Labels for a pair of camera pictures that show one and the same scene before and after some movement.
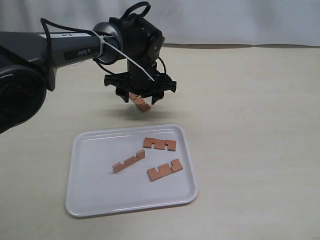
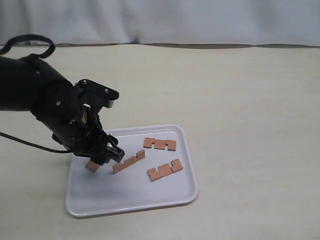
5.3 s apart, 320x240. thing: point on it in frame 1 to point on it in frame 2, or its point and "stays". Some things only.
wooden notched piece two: (164, 170) stays
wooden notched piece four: (139, 102) to (92, 166)
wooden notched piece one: (160, 144) stays
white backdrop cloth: (239, 22) stays
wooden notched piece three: (140, 155) stays
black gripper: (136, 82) to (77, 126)
